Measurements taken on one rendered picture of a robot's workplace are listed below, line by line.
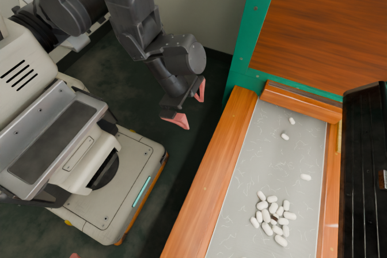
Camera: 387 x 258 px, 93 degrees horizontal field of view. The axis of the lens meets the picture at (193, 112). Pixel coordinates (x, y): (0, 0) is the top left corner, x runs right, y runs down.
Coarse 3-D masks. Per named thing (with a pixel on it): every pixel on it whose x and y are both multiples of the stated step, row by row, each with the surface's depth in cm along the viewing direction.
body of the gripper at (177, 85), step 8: (160, 80) 39; (168, 80) 39; (176, 80) 40; (184, 80) 42; (192, 80) 44; (168, 88) 40; (176, 88) 41; (184, 88) 42; (168, 96) 44; (176, 96) 42; (184, 96) 41; (160, 104) 43; (168, 104) 42; (176, 104) 41
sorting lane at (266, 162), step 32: (256, 128) 76; (288, 128) 76; (320, 128) 76; (256, 160) 69; (288, 160) 69; (320, 160) 69; (256, 192) 63; (288, 192) 63; (320, 192) 63; (224, 224) 59; (288, 224) 59; (224, 256) 54; (256, 256) 54; (288, 256) 54
